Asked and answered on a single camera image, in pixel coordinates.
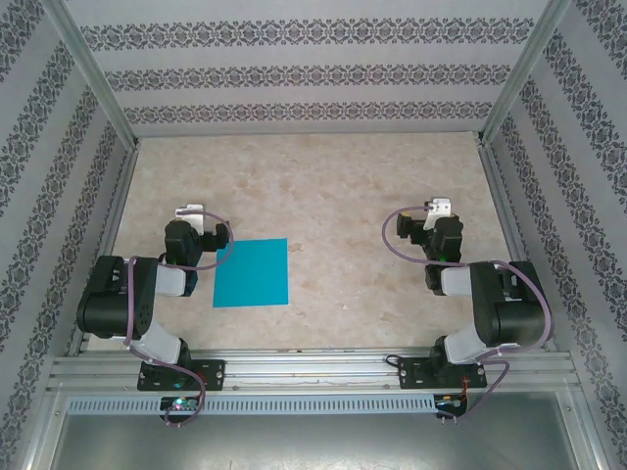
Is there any aluminium table side rail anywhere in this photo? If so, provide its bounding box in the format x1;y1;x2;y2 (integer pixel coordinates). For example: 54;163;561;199
477;139;557;352
66;139;141;356

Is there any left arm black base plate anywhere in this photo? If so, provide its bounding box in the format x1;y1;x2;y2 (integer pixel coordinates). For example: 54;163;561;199
136;359;226;393

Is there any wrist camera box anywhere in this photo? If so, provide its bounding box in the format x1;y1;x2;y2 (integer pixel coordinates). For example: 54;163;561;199
174;203;206;234
424;197;453;231

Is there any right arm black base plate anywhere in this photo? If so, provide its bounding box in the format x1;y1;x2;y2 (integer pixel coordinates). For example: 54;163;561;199
399;355;489;391

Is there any aluminium frame post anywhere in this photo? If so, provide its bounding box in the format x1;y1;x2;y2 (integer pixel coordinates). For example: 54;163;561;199
474;0;574;146
41;0;141;148

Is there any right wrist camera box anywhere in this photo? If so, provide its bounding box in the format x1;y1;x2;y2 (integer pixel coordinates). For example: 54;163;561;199
424;197;453;231

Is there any grey slotted cable duct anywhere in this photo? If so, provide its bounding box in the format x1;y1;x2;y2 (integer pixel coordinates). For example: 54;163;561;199
66;394;466;416

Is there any aluminium mounting rail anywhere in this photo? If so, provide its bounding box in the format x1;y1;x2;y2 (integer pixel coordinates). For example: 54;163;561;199
46;347;582;393

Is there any metal sheet tray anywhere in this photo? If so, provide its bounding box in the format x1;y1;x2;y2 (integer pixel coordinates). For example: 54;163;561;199
22;386;603;470

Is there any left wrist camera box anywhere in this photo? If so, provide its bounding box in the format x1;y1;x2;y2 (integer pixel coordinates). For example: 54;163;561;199
174;203;206;234

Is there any blue paper sheet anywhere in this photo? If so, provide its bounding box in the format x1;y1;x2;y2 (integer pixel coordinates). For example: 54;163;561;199
212;237;291;308

